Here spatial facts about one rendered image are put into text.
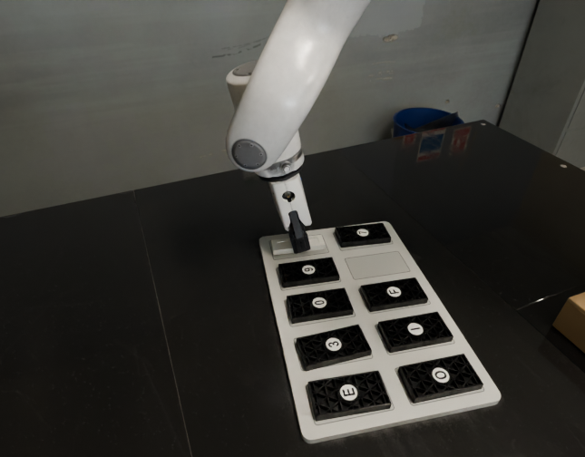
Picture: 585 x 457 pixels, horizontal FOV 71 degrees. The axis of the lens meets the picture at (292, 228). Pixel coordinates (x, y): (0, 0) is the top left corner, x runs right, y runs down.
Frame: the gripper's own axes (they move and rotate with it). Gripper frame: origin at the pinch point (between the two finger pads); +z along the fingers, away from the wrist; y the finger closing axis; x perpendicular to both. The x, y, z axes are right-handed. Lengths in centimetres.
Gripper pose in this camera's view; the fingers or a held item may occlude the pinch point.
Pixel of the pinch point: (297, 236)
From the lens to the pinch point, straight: 76.6
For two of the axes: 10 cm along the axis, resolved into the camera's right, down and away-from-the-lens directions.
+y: -1.8, -6.0, 7.8
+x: -9.6, 2.7, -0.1
